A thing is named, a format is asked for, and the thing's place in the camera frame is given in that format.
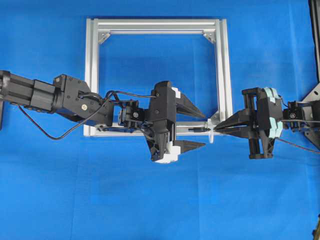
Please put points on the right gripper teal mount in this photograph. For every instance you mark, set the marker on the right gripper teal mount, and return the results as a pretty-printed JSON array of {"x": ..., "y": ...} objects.
[{"x": 260, "y": 122}]

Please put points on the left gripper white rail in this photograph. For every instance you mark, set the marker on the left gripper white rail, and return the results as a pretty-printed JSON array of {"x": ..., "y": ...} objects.
[{"x": 161, "y": 124}]

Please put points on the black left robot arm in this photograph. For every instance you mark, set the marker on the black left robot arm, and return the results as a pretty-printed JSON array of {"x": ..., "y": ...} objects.
[{"x": 72, "y": 99}]

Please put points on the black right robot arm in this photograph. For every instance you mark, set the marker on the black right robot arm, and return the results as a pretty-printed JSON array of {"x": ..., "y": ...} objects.
[{"x": 302, "y": 116}]

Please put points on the black object at left edge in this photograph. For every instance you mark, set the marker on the black object at left edge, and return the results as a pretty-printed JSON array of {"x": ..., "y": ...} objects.
[{"x": 1, "y": 113}]

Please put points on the aluminium extrusion frame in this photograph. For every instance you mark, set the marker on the aluminium extrusion frame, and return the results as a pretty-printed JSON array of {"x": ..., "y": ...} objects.
[{"x": 214, "y": 30}]

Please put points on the black rail at right edge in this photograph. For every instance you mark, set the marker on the black rail at right edge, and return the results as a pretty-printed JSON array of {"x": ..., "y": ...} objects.
[{"x": 314, "y": 10}]

